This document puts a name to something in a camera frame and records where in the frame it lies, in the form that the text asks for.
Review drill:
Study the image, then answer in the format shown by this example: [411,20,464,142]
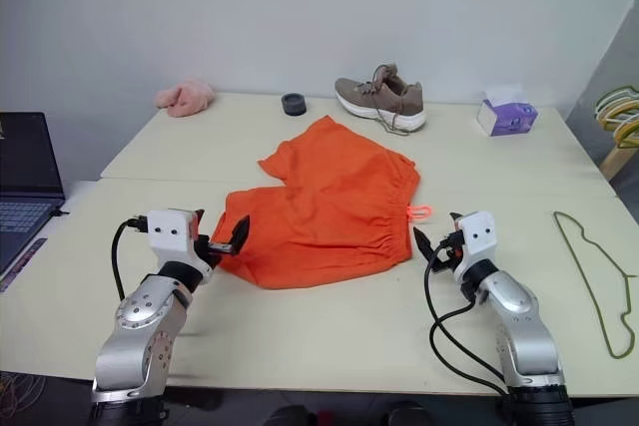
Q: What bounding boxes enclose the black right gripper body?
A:
[428,230,468,275]

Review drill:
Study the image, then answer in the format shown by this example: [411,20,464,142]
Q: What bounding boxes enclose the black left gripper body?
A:
[191,233,235,273]

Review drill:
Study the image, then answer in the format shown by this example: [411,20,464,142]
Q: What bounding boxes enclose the orange shorts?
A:
[210,115,423,291]

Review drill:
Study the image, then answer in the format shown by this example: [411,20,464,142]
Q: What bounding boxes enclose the wooden dish rack base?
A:
[598,134,639,183]

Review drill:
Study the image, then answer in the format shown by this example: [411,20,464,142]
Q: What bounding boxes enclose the purple tissue box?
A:
[474,89,540,138]

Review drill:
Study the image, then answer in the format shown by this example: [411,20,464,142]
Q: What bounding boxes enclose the pink fluffy cloth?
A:
[153,77,216,119]

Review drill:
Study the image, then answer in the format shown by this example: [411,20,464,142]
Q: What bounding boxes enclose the brown sneaker white sole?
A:
[333,63,427,138]

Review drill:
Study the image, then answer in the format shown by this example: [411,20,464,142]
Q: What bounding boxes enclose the dark blue laptop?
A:
[0,112,67,273]

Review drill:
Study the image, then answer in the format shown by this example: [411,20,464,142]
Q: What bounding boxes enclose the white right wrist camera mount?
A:
[456,211,498,268]

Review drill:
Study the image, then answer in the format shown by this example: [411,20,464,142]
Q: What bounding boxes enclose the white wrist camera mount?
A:
[147,209,200,252]
[456,211,498,268]

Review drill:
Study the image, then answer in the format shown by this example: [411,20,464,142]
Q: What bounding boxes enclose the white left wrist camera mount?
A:
[147,209,200,252]

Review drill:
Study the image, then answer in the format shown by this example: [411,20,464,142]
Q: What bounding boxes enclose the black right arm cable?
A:
[422,240,511,397]

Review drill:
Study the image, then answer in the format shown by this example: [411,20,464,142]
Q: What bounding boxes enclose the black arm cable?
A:
[422,240,511,397]
[110,215,151,300]

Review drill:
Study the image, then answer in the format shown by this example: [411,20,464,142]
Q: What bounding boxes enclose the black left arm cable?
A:
[110,215,151,300]

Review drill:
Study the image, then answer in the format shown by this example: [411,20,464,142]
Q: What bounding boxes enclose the olive green wire hanger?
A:
[552,210,639,360]

